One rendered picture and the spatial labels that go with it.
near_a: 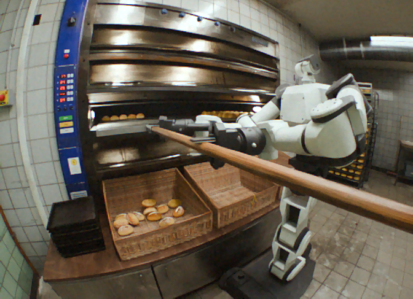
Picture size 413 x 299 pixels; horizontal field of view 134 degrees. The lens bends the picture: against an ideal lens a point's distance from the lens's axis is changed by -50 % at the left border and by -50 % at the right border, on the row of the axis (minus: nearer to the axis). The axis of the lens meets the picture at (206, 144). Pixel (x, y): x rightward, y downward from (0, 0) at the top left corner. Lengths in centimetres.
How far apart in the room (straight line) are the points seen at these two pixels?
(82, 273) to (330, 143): 107
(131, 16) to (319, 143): 131
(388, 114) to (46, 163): 579
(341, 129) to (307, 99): 33
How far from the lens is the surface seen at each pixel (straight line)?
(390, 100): 521
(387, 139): 521
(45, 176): 133
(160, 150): 127
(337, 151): 38
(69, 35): 128
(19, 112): 132
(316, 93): 68
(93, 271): 100
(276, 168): 28
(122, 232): 110
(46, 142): 127
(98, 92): 104
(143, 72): 124
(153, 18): 140
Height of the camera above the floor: 130
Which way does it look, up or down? 12 degrees down
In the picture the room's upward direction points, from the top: straight up
